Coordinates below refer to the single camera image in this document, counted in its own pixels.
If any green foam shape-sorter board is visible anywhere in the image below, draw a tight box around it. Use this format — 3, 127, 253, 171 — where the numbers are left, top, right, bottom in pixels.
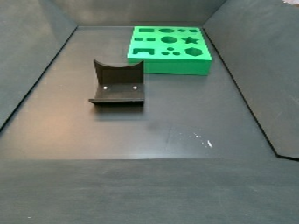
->
126, 26, 212, 75

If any black curved plastic holder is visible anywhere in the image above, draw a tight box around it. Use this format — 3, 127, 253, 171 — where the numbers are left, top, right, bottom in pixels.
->
88, 60, 145, 105

